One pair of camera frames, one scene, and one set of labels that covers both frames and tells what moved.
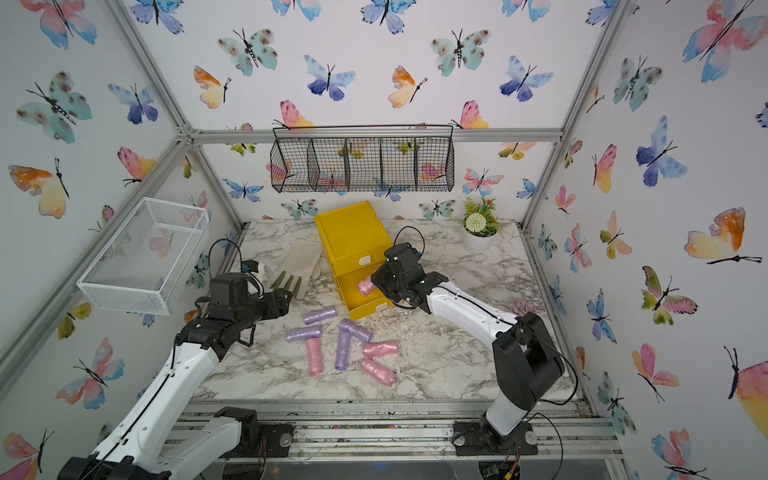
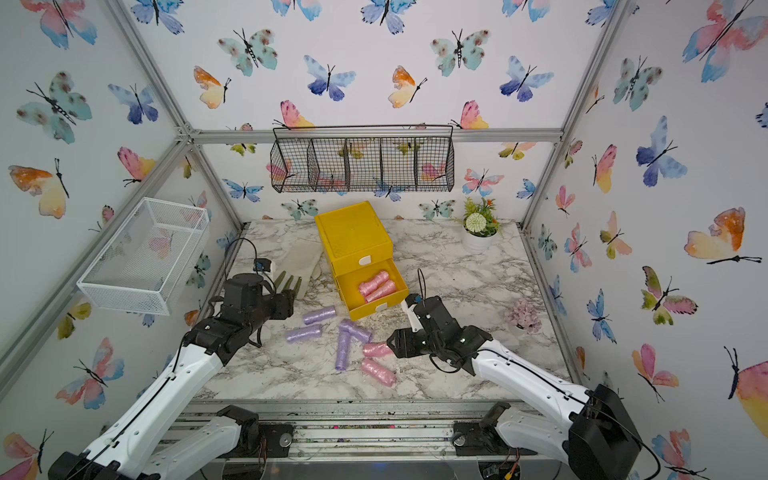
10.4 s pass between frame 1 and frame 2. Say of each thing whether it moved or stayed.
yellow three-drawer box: stayed
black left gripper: stayed
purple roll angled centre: stayed
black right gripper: moved
